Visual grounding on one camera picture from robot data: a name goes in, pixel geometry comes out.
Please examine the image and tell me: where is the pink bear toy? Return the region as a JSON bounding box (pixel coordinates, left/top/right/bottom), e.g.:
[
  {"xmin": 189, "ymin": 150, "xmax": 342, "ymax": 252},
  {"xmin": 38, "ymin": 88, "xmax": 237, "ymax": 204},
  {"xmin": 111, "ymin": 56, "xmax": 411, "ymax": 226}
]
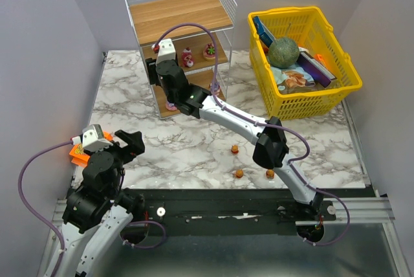
[{"xmin": 181, "ymin": 47, "xmax": 194, "ymax": 68}]

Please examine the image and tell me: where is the pink strawberry cake toy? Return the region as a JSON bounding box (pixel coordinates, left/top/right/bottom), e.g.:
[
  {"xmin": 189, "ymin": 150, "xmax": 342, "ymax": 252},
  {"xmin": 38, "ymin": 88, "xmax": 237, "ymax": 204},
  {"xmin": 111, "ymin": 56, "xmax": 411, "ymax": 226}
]
[{"xmin": 202, "ymin": 43, "xmax": 216, "ymax": 61}]

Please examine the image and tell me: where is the purple bunny orange cup toy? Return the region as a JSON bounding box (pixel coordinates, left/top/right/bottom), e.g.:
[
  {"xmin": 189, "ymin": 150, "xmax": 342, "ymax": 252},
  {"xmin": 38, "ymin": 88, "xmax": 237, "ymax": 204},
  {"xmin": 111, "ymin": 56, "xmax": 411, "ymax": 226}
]
[{"xmin": 208, "ymin": 82, "xmax": 221, "ymax": 96}]

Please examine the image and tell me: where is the orange burger toy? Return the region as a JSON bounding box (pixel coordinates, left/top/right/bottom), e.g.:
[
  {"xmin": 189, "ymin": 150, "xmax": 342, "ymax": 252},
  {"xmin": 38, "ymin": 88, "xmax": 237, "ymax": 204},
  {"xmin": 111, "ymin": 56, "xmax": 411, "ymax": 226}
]
[{"xmin": 234, "ymin": 169, "xmax": 244, "ymax": 179}]

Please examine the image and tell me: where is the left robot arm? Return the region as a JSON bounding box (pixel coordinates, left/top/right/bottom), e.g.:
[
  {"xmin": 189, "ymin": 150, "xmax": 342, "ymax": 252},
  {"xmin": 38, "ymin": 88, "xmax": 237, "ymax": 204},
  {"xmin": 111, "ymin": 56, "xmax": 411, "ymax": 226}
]
[{"xmin": 45, "ymin": 127, "xmax": 145, "ymax": 276}]

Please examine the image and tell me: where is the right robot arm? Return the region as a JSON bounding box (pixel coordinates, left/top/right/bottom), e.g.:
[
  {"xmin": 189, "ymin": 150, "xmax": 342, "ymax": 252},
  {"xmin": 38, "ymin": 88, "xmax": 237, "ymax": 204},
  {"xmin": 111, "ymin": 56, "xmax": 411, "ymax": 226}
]
[{"xmin": 145, "ymin": 58, "xmax": 323, "ymax": 215}]

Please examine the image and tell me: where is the orange sponge box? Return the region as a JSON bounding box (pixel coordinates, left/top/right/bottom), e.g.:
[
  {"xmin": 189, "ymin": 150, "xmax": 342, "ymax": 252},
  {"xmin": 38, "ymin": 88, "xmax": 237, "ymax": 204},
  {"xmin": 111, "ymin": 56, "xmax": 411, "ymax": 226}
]
[{"xmin": 69, "ymin": 131, "xmax": 113, "ymax": 167}]

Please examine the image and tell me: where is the small orange bear toy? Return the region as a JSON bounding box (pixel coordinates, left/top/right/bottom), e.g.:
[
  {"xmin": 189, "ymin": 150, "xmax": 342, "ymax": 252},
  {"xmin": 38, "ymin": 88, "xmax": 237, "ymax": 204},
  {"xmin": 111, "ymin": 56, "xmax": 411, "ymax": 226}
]
[{"xmin": 231, "ymin": 145, "xmax": 239, "ymax": 154}]

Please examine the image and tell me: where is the blue book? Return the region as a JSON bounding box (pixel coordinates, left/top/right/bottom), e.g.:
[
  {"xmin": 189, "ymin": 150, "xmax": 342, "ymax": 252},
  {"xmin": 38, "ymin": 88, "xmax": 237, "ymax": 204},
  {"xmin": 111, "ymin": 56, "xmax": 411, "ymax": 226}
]
[{"xmin": 252, "ymin": 16, "xmax": 276, "ymax": 48}]

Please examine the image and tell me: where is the green melon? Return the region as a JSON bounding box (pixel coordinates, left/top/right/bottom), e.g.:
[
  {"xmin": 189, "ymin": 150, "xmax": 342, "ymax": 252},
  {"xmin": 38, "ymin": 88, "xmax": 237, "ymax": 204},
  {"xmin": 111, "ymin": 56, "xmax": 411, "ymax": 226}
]
[{"xmin": 268, "ymin": 37, "xmax": 300, "ymax": 69}]

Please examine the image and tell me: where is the snack bag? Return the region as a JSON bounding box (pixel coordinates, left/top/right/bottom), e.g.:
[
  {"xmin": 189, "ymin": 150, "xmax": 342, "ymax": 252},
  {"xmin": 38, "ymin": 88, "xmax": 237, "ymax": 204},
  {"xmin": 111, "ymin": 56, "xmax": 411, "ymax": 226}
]
[{"xmin": 270, "ymin": 65, "xmax": 317, "ymax": 94}]

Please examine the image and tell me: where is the yellow plastic basket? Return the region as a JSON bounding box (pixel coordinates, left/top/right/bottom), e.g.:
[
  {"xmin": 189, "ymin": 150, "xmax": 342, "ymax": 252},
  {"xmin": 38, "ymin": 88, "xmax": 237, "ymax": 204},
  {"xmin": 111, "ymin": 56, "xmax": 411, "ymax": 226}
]
[{"xmin": 247, "ymin": 6, "xmax": 363, "ymax": 120}]

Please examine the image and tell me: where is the orange duck toy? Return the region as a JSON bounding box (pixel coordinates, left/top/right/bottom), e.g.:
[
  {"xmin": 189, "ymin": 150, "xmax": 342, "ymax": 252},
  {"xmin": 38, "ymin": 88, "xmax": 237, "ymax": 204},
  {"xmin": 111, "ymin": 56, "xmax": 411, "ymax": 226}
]
[{"xmin": 265, "ymin": 170, "xmax": 275, "ymax": 179}]

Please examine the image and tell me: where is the purple box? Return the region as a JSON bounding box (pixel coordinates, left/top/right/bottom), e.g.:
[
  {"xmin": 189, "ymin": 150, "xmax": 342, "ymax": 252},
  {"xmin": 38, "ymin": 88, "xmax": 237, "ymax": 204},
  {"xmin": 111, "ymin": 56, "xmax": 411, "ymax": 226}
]
[{"xmin": 297, "ymin": 51, "xmax": 337, "ymax": 88}]

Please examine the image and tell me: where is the small orange box in basket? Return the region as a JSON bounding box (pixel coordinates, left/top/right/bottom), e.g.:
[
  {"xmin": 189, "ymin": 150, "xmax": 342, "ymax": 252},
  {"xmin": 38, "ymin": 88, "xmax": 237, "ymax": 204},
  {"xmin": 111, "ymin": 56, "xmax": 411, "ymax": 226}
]
[{"xmin": 315, "ymin": 54, "xmax": 326, "ymax": 67}]

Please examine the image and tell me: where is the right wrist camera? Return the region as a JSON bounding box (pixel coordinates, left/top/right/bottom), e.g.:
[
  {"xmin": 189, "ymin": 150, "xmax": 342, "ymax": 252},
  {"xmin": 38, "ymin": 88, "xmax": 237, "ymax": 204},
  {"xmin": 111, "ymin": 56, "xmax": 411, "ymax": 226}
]
[{"xmin": 151, "ymin": 38, "xmax": 177, "ymax": 65}]

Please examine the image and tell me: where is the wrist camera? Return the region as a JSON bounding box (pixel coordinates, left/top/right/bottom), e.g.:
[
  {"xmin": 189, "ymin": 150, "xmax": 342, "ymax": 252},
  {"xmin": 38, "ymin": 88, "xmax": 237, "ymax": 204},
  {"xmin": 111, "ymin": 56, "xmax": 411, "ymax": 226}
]
[
  {"xmin": 151, "ymin": 38, "xmax": 177, "ymax": 65},
  {"xmin": 71, "ymin": 124, "xmax": 113, "ymax": 153}
]

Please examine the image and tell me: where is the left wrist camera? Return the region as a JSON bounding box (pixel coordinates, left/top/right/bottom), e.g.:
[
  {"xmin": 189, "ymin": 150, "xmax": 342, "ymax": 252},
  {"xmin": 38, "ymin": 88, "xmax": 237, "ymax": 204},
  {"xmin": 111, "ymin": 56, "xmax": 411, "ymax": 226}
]
[{"xmin": 71, "ymin": 124, "xmax": 113, "ymax": 153}]

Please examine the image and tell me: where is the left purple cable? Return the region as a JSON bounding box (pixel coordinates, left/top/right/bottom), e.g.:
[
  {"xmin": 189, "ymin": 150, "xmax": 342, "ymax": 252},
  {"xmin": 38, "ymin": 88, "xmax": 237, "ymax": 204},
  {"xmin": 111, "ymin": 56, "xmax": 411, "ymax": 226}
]
[{"xmin": 17, "ymin": 139, "xmax": 85, "ymax": 274}]

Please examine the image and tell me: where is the white wire wooden shelf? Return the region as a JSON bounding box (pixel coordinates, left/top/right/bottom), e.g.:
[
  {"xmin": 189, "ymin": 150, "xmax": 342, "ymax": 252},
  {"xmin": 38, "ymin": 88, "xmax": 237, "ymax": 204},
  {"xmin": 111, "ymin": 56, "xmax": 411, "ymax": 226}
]
[{"xmin": 125, "ymin": 0, "xmax": 237, "ymax": 100}]

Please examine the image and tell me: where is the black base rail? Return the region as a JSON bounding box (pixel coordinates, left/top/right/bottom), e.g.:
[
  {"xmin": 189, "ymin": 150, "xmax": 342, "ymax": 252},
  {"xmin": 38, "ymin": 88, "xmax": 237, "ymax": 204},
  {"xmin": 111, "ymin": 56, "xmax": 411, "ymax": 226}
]
[{"xmin": 66, "ymin": 188, "xmax": 379, "ymax": 238}]

